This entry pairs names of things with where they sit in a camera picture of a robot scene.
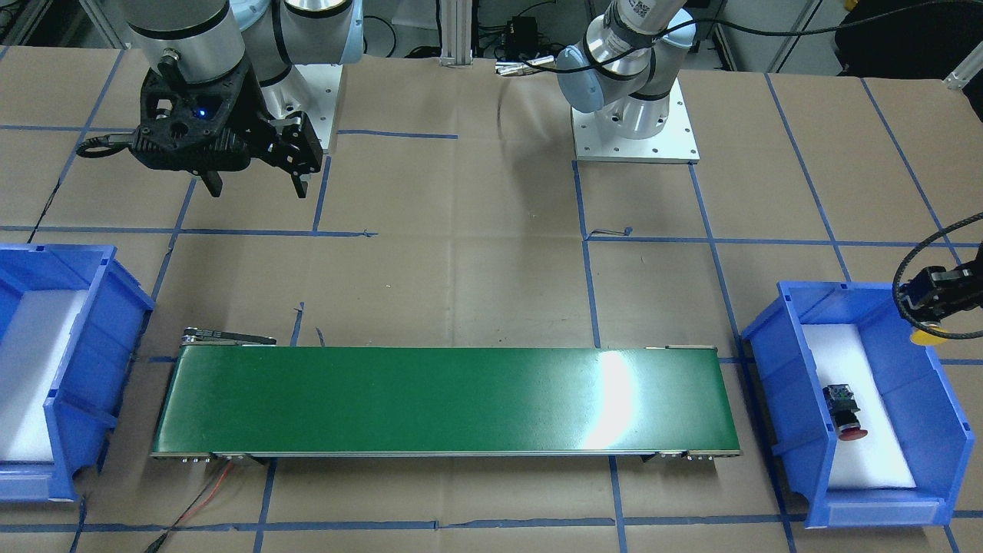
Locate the aluminium frame post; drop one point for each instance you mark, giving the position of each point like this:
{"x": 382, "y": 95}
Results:
{"x": 456, "y": 32}

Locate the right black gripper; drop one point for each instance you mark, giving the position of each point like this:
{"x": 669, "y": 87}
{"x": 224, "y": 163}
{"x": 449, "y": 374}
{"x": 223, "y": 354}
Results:
{"x": 254, "y": 110}

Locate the blue bin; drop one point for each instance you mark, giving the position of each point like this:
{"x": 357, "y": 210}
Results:
{"x": 83, "y": 403}
{"x": 933, "y": 431}

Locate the white foam pad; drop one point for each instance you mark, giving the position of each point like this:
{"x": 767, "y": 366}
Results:
{"x": 867, "y": 453}
{"x": 32, "y": 350}

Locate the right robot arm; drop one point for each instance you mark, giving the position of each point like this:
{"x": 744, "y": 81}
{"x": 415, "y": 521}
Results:
{"x": 209, "y": 37}

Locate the yellow push button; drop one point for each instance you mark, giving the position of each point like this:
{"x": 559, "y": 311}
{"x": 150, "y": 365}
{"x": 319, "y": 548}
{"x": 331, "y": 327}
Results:
{"x": 924, "y": 338}

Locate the red push button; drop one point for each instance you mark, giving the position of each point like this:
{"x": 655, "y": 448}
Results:
{"x": 842, "y": 407}

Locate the green conveyor belt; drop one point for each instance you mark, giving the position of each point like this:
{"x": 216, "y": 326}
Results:
{"x": 370, "y": 402}

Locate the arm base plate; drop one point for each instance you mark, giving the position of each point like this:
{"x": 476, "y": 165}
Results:
{"x": 632, "y": 130}
{"x": 313, "y": 89}

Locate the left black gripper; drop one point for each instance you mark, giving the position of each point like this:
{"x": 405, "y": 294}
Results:
{"x": 938, "y": 286}

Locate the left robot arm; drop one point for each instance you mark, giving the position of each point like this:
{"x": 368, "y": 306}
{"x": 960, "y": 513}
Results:
{"x": 621, "y": 81}

